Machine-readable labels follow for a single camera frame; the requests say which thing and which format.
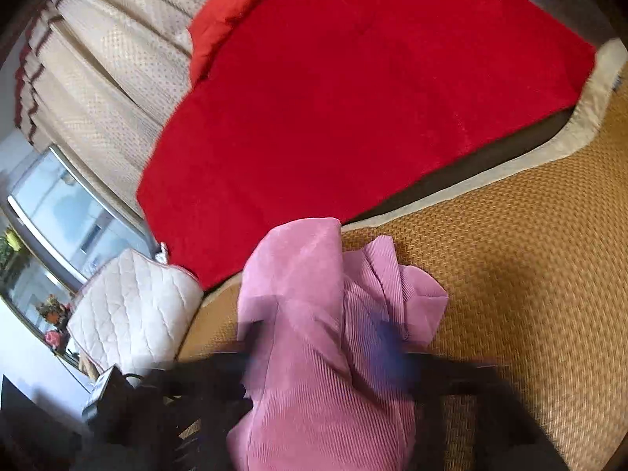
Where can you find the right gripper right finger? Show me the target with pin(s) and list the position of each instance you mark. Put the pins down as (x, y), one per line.
(394, 369)

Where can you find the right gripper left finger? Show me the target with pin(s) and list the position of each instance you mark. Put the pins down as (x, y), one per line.
(235, 366)

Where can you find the pink corduroy jacket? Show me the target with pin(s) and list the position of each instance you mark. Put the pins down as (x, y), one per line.
(329, 348)

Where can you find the white quilted pillow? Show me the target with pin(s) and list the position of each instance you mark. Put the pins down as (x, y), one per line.
(134, 312)

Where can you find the framed flower picture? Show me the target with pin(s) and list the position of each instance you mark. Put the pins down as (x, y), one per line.
(25, 284)

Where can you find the woven bamboo mat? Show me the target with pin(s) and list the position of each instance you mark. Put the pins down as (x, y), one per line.
(526, 265)

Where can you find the window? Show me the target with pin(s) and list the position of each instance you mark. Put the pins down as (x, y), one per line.
(77, 229)

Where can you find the red blanket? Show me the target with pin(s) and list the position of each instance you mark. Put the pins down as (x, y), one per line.
(327, 108)

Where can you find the beige dotted curtain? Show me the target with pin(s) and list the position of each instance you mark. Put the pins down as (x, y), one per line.
(98, 79)

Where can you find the red pillow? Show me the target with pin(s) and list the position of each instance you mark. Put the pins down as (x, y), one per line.
(209, 29)

